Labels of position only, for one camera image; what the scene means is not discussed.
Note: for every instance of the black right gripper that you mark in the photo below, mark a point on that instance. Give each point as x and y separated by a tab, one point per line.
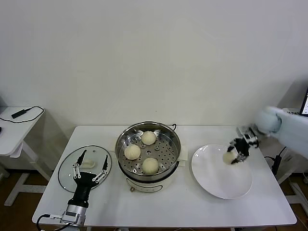
243	146

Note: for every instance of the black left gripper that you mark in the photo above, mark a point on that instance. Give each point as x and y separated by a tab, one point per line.
84	180

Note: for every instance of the white steamed baozi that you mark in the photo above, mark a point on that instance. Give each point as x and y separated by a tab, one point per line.
132	152
228	158
148	137
150	166

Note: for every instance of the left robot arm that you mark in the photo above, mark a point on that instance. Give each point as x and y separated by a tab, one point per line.
73	213

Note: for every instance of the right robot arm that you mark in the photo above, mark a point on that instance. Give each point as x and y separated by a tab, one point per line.
269	120

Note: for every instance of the steel steamer basket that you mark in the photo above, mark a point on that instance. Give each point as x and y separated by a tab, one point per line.
166	154

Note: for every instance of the white round plate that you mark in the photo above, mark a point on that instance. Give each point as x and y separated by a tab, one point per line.
216	178

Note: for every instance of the white electric cooker base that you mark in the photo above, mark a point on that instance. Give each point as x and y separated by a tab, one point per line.
144	187

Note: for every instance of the white side table with adapter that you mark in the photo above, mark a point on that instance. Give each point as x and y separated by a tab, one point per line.
14	139

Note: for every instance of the black power adapter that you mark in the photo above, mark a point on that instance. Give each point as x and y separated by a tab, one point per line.
19	113

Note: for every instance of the open laptop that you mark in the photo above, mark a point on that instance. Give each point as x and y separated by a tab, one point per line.
305	103

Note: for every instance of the small black object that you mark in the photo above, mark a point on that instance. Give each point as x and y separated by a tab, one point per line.
1	130

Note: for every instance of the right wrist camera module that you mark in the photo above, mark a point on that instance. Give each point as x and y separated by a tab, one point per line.
247	139

